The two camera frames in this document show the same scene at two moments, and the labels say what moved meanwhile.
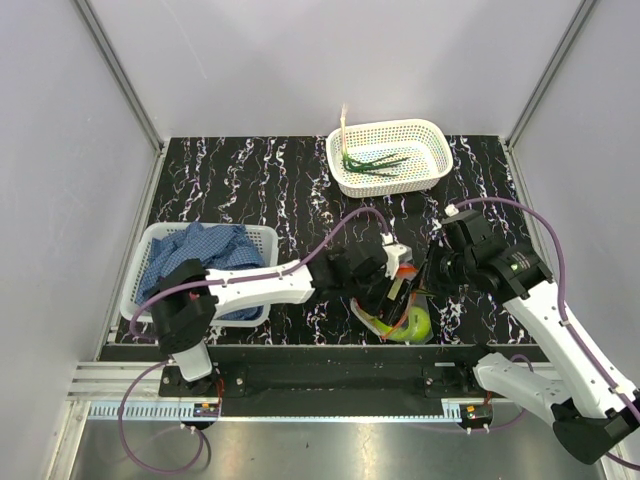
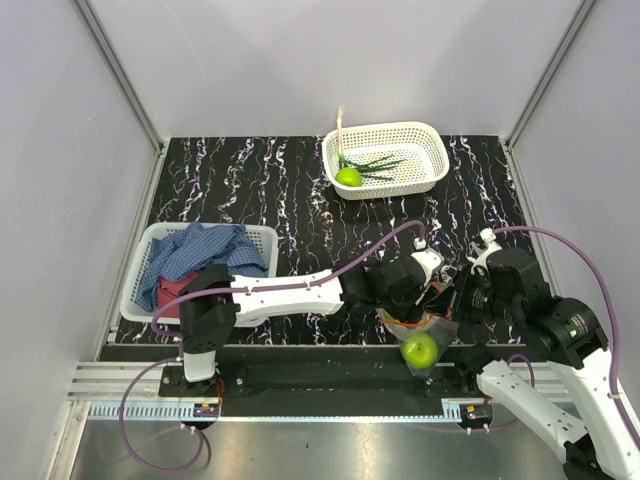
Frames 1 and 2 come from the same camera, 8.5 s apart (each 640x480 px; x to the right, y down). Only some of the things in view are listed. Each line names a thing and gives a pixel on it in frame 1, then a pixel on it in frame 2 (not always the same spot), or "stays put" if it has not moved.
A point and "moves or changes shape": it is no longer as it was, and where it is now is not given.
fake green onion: (367, 165) moves or changes shape
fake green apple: (418, 328) to (420, 351)
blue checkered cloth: (214, 246) stays put
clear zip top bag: (415, 326) moves or changes shape
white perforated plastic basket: (394, 158) stays put
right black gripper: (429, 280) to (458, 312)
